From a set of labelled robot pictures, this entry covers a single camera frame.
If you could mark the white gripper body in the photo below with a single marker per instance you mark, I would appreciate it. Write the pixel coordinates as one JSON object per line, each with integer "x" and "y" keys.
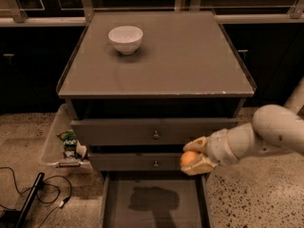
{"x": 218, "y": 147}

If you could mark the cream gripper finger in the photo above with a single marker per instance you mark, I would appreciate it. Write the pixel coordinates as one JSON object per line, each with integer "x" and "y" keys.
{"x": 197, "y": 145}
{"x": 201, "y": 165}

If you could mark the orange fruit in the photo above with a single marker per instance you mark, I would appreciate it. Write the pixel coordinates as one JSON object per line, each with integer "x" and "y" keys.
{"x": 188, "y": 157}

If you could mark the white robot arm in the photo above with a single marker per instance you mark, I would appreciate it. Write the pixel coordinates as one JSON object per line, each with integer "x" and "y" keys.
{"x": 274, "y": 129}

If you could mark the grey top drawer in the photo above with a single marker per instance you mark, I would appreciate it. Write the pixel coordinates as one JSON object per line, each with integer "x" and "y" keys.
{"x": 140, "y": 131}

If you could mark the grey drawer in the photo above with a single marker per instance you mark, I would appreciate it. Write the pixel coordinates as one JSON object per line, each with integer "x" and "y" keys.
{"x": 140, "y": 131}
{"x": 135, "y": 161}
{"x": 161, "y": 199}

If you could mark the brass top drawer knob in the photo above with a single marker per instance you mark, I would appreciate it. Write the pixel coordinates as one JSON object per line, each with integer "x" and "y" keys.
{"x": 156, "y": 135}

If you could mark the grey middle drawer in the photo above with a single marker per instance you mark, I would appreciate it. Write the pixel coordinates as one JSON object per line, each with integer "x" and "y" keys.
{"x": 135, "y": 161}

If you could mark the grey bottom drawer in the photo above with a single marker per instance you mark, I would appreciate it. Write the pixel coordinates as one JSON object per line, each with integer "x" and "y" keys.
{"x": 161, "y": 199}

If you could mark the grey drawer cabinet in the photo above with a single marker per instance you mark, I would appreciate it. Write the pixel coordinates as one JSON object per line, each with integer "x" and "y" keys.
{"x": 184, "y": 68}

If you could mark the white ceramic bowl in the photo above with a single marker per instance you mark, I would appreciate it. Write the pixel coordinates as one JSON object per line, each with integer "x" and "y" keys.
{"x": 126, "y": 39}

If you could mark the green snack bag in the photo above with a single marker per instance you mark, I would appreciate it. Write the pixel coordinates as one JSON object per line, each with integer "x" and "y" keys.
{"x": 69, "y": 141}

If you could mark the metal window railing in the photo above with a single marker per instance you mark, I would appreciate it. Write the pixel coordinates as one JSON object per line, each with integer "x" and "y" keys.
{"x": 225, "y": 11}

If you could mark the black bar device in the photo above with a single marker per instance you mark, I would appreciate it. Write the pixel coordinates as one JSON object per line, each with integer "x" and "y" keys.
{"x": 22, "y": 214}

